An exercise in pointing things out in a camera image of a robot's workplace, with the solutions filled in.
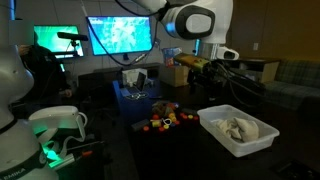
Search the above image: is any white terry towel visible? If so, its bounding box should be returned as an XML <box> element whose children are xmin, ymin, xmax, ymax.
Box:
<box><xmin>214</xmin><ymin>116</ymin><xmax>261</xmax><ymax>144</ymax></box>

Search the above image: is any tool with orange handle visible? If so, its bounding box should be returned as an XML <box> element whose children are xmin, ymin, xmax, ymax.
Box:
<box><xmin>52</xmin><ymin>150</ymin><xmax>94</xmax><ymax>172</ymax></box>

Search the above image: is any dark rectangular block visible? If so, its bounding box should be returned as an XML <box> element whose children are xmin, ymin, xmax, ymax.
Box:
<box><xmin>131</xmin><ymin>118</ymin><xmax>150</xmax><ymax>132</ymax></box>
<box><xmin>181</xmin><ymin>107</ymin><xmax>199</xmax><ymax>116</ymax></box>

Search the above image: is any green lit monitor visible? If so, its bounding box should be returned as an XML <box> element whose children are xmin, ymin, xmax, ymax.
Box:
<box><xmin>33</xmin><ymin>25</ymin><xmax>85</xmax><ymax>59</ymax></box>

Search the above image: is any wooden cabinet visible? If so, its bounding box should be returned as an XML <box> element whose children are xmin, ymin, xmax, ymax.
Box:
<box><xmin>229</xmin><ymin>57</ymin><xmax>281</xmax><ymax>84</ymax></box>

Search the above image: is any white plastic bin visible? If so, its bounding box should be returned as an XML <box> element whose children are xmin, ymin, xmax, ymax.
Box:
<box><xmin>196</xmin><ymin>104</ymin><xmax>281</xmax><ymax>159</ymax></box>

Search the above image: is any tablet computer with keyboard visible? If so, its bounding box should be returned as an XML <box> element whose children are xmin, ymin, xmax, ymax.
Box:
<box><xmin>120</xmin><ymin>71</ymin><xmax>148</xmax><ymax>99</ymax></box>

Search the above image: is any blue lit monitor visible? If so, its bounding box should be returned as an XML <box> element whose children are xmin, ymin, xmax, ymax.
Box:
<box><xmin>86</xmin><ymin>14</ymin><xmax>154</xmax><ymax>57</ymax></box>

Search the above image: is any green plaid sofa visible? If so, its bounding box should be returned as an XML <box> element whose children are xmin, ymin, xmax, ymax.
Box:
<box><xmin>262</xmin><ymin>58</ymin><xmax>320</xmax><ymax>112</ymax></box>

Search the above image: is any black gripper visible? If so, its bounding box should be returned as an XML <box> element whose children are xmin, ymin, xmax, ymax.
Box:
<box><xmin>197</xmin><ymin>63</ymin><xmax>268</xmax><ymax>98</ymax></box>

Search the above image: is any white box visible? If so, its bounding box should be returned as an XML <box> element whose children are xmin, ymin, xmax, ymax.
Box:
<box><xmin>121</xmin><ymin>67</ymin><xmax>149</xmax><ymax>88</ymax></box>

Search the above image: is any black camera on tripod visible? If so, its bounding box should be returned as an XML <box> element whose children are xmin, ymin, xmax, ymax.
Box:
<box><xmin>56</xmin><ymin>31</ymin><xmax>90</xmax><ymax>51</ymax></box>

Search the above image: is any brown plush toy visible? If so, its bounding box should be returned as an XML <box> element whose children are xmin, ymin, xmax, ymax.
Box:
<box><xmin>151</xmin><ymin>101</ymin><xmax>174</xmax><ymax>116</ymax></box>

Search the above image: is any cardboard box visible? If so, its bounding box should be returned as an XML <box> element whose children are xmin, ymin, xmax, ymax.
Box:
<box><xmin>158</xmin><ymin>64</ymin><xmax>191</xmax><ymax>89</ymax></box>

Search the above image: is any large black chair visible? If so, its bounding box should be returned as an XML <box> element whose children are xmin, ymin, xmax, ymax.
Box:
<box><xmin>226</xmin><ymin>89</ymin><xmax>266</xmax><ymax>108</ymax></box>

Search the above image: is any person in dark clothes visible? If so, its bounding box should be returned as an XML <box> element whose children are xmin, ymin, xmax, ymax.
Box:
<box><xmin>17</xmin><ymin>31</ymin><xmax>73</xmax><ymax>101</ymax></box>

